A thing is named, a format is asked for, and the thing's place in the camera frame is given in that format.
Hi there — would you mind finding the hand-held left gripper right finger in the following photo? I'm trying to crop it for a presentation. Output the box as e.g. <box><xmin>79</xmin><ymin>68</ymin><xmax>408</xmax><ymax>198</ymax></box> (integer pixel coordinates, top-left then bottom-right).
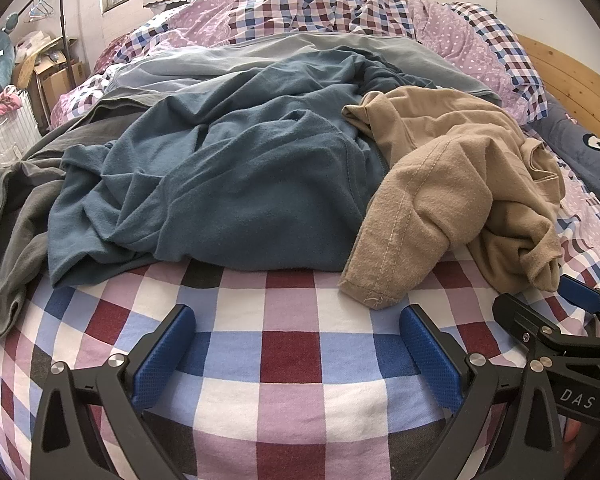
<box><xmin>399</xmin><ymin>304</ymin><xmax>566</xmax><ymax>480</ymax></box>

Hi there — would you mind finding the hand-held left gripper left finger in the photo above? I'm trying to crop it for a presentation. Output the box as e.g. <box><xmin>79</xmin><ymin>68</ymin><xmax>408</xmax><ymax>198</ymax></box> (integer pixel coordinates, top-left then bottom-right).
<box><xmin>30</xmin><ymin>304</ymin><xmax>197</xmax><ymax>480</ymax></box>

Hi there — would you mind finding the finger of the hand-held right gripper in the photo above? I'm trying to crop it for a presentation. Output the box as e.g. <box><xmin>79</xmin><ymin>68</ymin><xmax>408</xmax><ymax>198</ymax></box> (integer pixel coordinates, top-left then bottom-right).
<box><xmin>560</xmin><ymin>276</ymin><xmax>600</xmax><ymax>336</ymax></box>
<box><xmin>492</xmin><ymin>294</ymin><xmax>600</xmax><ymax>358</ymax></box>

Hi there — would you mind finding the tan shirt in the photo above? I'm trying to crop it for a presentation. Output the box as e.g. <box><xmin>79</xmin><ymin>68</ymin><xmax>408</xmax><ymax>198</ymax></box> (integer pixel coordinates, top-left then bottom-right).
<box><xmin>340</xmin><ymin>85</ymin><xmax>567</xmax><ymax>311</ymax></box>

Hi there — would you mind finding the blue plush pillow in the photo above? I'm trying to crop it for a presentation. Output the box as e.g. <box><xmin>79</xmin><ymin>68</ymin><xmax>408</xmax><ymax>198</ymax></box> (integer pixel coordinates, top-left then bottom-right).
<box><xmin>530</xmin><ymin>95</ymin><xmax>600</xmax><ymax>206</ymax></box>

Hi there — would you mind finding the teal shirt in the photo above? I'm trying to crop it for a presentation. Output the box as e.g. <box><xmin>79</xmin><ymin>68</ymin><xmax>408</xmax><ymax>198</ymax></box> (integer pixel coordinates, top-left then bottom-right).
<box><xmin>47</xmin><ymin>51</ymin><xmax>453</xmax><ymax>288</ymax></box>

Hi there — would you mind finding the dark grey shirt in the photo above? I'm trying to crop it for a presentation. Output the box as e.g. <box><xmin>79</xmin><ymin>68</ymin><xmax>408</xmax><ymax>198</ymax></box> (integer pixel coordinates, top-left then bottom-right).
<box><xmin>0</xmin><ymin>87</ymin><xmax>161</xmax><ymax>356</ymax></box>

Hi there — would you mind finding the wooden headboard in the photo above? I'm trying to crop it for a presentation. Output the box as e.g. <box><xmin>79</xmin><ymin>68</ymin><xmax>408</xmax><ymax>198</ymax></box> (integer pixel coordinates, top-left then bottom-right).
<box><xmin>512</xmin><ymin>32</ymin><xmax>600</xmax><ymax>151</ymax></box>

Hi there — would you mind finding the cardboard box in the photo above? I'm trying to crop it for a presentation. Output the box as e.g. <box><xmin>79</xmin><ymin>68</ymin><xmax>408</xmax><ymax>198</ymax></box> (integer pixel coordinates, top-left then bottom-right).
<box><xmin>15</xmin><ymin>35</ymin><xmax>73</xmax><ymax>67</ymax></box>
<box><xmin>32</xmin><ymin>57</ymin><xmax>88</xmax><ymax>111</ymax></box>

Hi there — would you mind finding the pink cloth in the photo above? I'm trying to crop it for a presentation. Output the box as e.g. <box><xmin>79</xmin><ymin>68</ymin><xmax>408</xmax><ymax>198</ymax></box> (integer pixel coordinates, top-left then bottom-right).
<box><xmin>0</xmin><ymin>85</ymin><xmax>23</xmax><ymax>123</ymax></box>

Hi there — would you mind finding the light blue shirt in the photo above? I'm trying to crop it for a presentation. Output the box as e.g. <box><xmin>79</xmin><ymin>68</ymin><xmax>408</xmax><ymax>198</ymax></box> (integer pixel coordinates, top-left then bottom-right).
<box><xmin>112</xmin><ymin>31</ymin><xmax>503</xmax><ymax>108</ymax></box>

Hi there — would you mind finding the blue plush toy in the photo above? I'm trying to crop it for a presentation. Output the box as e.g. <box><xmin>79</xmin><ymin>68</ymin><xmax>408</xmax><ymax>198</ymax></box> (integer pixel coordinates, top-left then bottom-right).
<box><xmin>0</xmin><ymin>12</ymin><xmax>18</xmax><ymax>101</ymax></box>

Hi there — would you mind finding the white plastic bag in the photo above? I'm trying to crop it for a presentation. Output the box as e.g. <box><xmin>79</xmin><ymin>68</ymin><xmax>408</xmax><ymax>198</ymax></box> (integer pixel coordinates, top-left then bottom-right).
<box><xmin>17</xmin><ymin>30</ymin><xmax>51</xmax><ymax>53</ymax></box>

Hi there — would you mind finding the black garment rack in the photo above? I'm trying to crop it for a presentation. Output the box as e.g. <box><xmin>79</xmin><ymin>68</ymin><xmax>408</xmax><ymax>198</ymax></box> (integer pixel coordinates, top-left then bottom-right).
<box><xmin>7</xmin><ymin>0</ymin><xmax>81</xmax><ymax>121</ymax></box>

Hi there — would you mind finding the purple checked quilt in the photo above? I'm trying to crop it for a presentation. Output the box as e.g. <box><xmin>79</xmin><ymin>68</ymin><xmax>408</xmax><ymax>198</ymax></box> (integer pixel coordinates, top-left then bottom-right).
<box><xmin>92</xmin><ymin>0</ymin><xmax>548</xmax><ymax>123</ymax></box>

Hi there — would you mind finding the bunch of wire hangers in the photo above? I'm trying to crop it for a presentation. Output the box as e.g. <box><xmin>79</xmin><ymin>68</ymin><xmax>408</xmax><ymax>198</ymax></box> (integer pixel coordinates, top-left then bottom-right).
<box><xmin>25</xmin><ymin>0</ymin><xmax>56</xmax><ymax>23</ymax></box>

